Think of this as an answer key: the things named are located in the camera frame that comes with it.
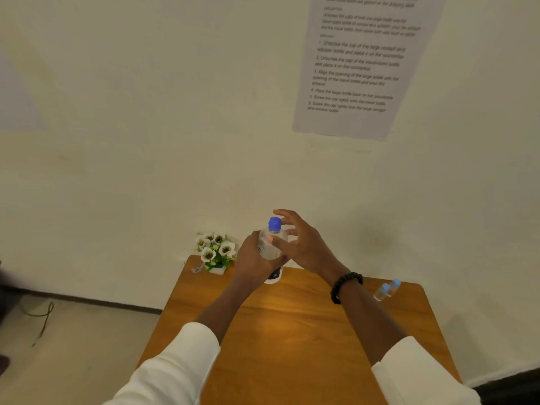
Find dark cable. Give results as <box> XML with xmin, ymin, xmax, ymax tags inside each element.
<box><xmin>19</xmin><ymin>301</ymin><xmax>55</xmax><ymax>349</ymax></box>

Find white printed instruction sheet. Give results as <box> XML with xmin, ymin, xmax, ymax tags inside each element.
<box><xmin>292</xmin><ymin>0</ymin><xmax>449</xmax><ymax>142</ymax></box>

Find person's left hand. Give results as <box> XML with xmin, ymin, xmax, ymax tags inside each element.
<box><xmin>234</xmin><ymin>230</ymin><xmax>289</xmax><ymax>288</ymax></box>

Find person's right hand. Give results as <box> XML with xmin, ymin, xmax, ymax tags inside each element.
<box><xmin>266</xmin><ymin>209</ymin><xmax>350</xmax><ymax>285</ymax></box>

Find person's right forearm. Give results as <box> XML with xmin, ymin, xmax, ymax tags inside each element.
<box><xmin>332</xmin><ymin>271</ymin><xmax>482</xmax><ymax>405</ymax></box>

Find black bead bracelet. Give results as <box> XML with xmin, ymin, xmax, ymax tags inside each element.
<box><xmin>330</xmin><ymin>272</ymin><xmax>364</xmax><ymax>305</ymax></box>

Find large clear solution bottle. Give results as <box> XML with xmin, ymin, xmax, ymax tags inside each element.
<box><xmin>257</xmin><ymin>217</ymin><xmax>290</xmax><ymax>285</ymax></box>

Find white flowers in white pot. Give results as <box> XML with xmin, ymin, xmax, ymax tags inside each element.
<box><xmin>193</xmin><ymin>232</ymin><xmax>238</xmax><ymax>276</ymax></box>

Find dark blurred object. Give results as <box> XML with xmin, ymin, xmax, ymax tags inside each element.
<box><xmin>0</xmin><ymin>260</ymin><xmax>27</xmax><ymax>326</ymax></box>

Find person's left forearm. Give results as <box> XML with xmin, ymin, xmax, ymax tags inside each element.
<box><xmin>102</xmin><ymin>276</ymin><xmax>263</xmax><ymax>405</ymax></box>

